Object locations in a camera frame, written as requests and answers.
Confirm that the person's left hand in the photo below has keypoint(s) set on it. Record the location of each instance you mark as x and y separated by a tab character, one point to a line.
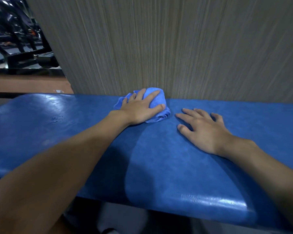
139	110

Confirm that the person's right hand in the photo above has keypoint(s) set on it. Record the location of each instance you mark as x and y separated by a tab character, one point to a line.
207	136

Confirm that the blue microfibre cloth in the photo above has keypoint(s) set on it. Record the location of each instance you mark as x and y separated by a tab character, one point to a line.
161	97

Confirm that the blue bench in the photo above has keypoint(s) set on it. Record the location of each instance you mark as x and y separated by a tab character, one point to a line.
185	168

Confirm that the person's left forearm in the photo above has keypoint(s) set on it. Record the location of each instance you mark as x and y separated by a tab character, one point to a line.
46	182

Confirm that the person's right forearm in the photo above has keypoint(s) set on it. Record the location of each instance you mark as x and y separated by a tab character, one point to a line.
273	173

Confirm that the person's leg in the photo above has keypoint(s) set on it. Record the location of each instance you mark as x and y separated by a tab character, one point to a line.
59	226

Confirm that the black framed wall mirror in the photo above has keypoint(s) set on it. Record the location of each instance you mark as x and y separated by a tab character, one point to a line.
14	34

